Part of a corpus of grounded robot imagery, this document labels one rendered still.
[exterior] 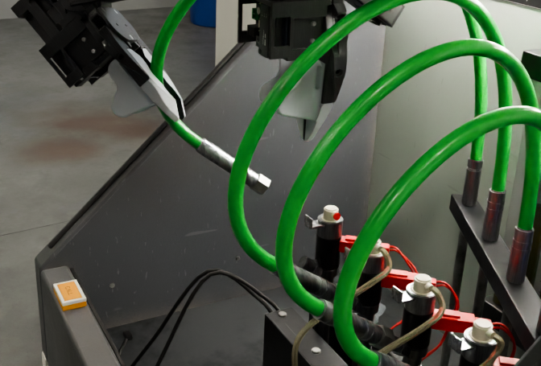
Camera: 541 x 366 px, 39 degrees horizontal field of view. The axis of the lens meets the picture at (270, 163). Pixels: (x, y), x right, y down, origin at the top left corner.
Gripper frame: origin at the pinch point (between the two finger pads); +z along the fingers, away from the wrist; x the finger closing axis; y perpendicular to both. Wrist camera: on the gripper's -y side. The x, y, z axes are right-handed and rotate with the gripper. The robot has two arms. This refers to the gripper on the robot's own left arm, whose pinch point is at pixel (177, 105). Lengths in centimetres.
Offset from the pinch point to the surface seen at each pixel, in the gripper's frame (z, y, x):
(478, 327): 32.0, -12.9, 20.5
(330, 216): 19.9, -5.7, 1.6
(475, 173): 28.0, -20.6, -9.2
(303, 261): 22.1, -0.2, 1.6
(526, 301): 36.6, -16.7, 9.9
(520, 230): 31.3, -20.5, 8.0
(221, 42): -50, 48, -386
